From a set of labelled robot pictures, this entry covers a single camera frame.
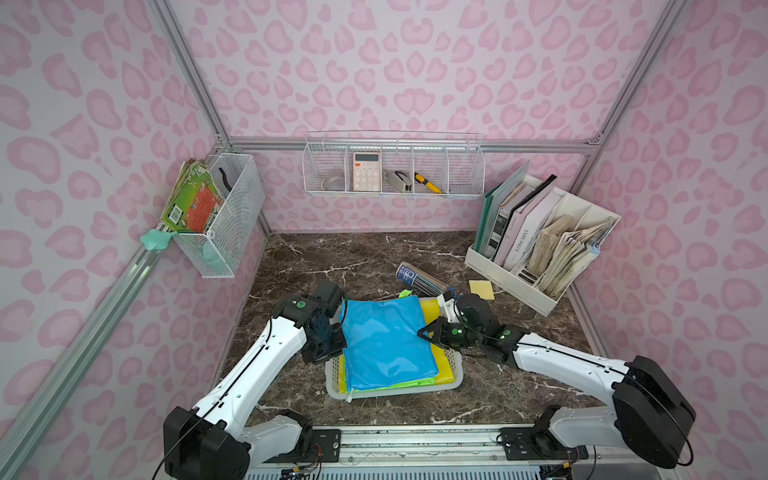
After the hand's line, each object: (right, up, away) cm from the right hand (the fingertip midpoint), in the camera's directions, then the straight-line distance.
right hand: (417, 334), depth 79 cm
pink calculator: (-15, +47, +16) cm, 52 cm away
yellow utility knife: (+5, +44, +19) cm, 48 cm away
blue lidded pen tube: (+4, +12, +19) cm, 23 cm away
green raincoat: (-3, +9, +9) cm, 13 cm away
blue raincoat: (-8, -2, -4) cm, 10 cm away
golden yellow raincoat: (+5, +5, +7) cm, 10 cm away
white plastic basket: (-21, -12, -6) cm, 25 cm away
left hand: (-20, -3, -2) cm, 21 cm away
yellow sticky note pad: (+25, +9, +25) cm, 37 cm away
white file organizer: (+40, +25, +17) cm, 50 cm away
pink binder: (+34, +30, +10) cm, 46 cm away
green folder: (+23, +37, +8) cm, 44 cm away
